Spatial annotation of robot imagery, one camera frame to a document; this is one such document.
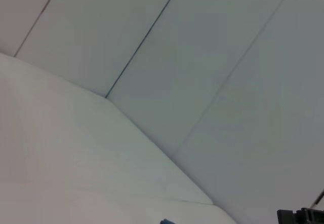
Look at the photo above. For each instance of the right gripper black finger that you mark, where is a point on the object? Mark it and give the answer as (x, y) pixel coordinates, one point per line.
(301, 216)

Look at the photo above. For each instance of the teal blue shirt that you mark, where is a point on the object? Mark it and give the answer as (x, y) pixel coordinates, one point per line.
(167, 221)

